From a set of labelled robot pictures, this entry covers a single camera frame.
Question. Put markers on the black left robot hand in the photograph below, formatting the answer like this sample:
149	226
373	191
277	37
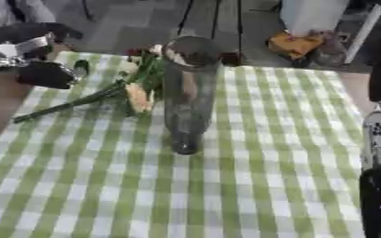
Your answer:
44	74

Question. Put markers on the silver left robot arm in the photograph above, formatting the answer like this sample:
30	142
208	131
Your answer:
14	47

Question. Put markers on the clear glass vase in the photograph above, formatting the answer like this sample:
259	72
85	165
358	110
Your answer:
188	102

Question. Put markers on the flower with long green stem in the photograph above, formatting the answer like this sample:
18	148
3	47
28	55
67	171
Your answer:
85	100

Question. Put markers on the red flower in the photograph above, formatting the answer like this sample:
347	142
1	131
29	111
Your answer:
231	58
136	51

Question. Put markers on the yellow flower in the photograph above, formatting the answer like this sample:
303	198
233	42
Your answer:
139	96

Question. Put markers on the white flower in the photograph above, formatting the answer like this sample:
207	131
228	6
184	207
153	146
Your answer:
156	50

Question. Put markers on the grey round object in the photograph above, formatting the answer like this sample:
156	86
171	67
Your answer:
329	52

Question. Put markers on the white board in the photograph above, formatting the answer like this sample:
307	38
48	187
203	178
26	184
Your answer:
363	34

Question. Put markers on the orange bag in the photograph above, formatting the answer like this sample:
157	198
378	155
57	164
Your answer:
294	45

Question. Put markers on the white bag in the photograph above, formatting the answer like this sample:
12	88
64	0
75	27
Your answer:
313	15

